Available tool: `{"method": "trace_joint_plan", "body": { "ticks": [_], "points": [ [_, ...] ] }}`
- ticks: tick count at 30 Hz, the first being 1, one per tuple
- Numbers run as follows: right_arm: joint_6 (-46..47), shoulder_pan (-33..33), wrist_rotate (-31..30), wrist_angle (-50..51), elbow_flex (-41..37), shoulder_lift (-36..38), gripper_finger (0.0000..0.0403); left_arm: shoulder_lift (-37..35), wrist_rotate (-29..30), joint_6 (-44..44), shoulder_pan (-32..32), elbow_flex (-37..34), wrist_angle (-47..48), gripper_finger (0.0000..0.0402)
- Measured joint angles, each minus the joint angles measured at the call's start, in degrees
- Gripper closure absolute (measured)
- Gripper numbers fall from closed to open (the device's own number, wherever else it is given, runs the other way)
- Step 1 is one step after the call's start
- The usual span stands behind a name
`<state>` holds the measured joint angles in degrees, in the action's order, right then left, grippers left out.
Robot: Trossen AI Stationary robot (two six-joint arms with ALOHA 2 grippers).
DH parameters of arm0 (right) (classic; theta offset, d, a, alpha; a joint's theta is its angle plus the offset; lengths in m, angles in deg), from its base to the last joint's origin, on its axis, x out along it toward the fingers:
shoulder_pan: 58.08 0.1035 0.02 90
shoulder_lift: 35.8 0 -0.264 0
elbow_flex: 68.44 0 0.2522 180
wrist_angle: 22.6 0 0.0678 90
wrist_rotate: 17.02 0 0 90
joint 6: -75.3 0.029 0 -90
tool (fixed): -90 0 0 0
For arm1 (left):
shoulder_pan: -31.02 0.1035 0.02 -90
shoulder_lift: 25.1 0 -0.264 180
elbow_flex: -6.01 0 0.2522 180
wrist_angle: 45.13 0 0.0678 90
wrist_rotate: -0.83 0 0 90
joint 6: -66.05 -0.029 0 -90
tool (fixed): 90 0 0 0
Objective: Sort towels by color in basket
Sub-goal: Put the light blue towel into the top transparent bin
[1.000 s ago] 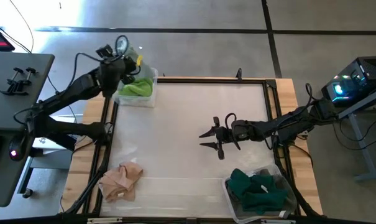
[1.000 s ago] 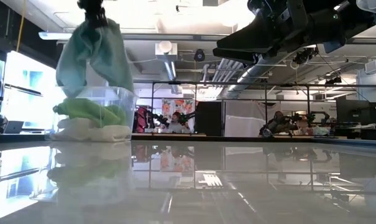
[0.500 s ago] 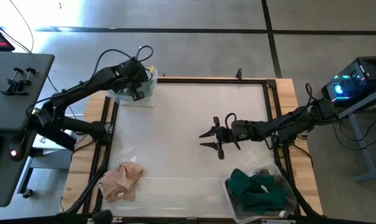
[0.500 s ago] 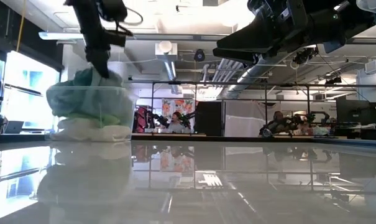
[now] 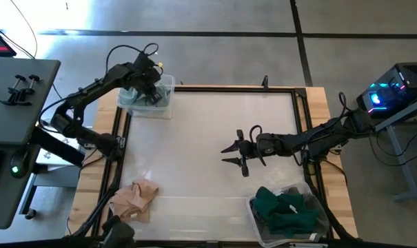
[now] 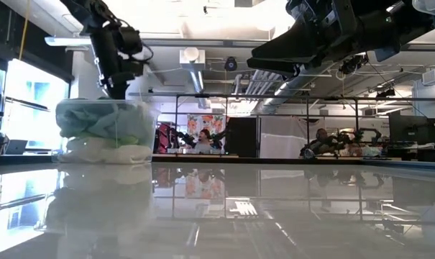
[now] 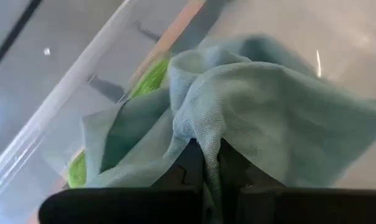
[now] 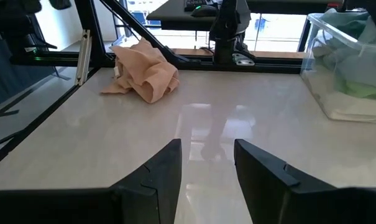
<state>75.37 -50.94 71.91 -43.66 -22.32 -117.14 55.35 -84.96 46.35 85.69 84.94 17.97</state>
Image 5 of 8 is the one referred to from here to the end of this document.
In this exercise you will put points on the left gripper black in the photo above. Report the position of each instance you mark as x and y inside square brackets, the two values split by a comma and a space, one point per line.
[147, 74]

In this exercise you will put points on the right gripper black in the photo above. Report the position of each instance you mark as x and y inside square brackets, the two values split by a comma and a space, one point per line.
[254, 148]

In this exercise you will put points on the sage green towel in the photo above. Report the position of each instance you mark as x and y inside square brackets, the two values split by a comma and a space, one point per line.
[129, 98]

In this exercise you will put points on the dark green towel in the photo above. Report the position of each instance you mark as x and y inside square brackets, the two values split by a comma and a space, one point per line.
[284, 217]

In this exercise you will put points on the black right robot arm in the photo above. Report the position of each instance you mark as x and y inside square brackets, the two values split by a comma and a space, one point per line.
[297, 141]

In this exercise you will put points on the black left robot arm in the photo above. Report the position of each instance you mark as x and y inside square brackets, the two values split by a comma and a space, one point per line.
[101, 81]

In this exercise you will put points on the clear plastic bin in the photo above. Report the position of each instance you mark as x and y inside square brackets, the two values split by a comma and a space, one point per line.
[260, 237]
[146, 112]

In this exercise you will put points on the beige towel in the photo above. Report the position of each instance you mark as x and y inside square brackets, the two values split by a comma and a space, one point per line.
[132, 201]

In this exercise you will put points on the black screw clamp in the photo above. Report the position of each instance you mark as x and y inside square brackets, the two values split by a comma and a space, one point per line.
[29, 91]
[11, 100]

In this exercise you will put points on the grey desk leg base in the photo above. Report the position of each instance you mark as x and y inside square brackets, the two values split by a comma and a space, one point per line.
[53, 179]

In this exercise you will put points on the grey desk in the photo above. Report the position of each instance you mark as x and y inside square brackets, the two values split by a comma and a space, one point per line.
[15, 117]

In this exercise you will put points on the black computer mouse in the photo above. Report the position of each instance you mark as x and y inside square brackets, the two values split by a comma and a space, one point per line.
[19, 165]

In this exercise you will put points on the grey metal stand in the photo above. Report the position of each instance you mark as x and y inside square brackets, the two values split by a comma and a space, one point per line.
[401, 162]

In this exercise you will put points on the black caster wheel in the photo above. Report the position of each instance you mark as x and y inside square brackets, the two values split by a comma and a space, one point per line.
[30, 214]

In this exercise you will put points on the black lit computer tower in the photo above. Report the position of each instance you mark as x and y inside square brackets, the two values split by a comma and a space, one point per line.
[397, 93]

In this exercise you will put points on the black metal table frame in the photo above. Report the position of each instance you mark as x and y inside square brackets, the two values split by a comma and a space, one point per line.
[211, 88]

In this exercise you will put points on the black clamp post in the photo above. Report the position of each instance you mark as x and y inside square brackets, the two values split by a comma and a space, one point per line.
[265, 82]

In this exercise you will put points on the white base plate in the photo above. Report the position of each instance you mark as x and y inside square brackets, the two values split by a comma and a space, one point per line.
[48, 155]

